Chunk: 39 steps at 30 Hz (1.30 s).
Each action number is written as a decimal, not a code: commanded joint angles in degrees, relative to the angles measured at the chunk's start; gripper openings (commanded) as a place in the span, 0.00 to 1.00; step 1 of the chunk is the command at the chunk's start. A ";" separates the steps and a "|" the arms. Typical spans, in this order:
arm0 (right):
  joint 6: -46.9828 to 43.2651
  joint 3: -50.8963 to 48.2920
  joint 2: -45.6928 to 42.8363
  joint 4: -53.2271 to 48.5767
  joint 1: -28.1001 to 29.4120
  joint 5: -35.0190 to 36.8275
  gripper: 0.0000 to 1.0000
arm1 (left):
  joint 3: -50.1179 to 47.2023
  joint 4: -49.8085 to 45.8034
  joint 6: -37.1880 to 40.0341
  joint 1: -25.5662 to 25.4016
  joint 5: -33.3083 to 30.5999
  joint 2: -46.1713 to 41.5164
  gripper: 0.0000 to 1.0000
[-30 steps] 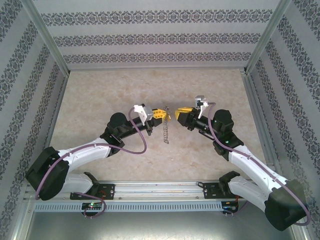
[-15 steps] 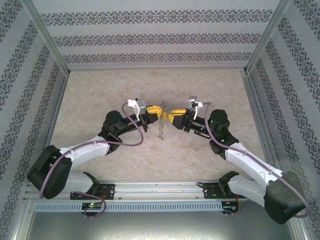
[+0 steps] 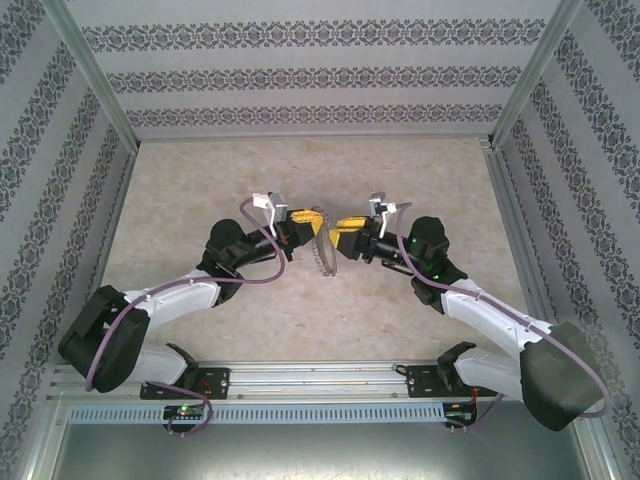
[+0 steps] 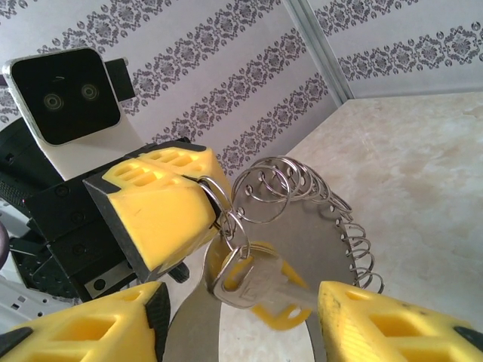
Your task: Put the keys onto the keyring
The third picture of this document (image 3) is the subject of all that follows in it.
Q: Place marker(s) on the aluminium frame post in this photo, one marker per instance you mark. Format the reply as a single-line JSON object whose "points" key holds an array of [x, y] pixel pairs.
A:
{"points": [[531, 75], [96, 75]]}

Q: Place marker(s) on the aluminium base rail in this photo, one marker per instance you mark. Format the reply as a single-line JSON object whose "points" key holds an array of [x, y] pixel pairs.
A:
{"points": [[315, 380]]}

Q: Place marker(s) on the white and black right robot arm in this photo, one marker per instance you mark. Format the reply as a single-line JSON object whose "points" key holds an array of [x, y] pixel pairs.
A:
{"points": [[480, 321]]}

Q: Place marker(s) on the aluminium table side rail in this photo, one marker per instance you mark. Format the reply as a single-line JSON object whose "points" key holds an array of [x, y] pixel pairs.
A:
{"points": [[511, 200], [119, 200]]}

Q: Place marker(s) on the grey metal sheet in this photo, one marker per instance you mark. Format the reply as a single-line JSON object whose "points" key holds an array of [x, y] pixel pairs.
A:
{"points": [[320, 450]]}

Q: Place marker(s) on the left circuit board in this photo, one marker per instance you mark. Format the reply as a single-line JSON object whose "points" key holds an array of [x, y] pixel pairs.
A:
{"points": [[185, 411]]}

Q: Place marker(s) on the circuit board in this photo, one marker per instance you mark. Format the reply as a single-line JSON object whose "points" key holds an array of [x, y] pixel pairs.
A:
{"points": [[185, 411], [461, 414]]}

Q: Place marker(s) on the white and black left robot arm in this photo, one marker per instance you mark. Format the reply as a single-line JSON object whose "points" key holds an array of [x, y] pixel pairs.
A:
{"points": [[185, 301]]}

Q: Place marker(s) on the right circuit board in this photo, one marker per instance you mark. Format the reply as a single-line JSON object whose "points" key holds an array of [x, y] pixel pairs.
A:
{"points": [[461, 414]]}

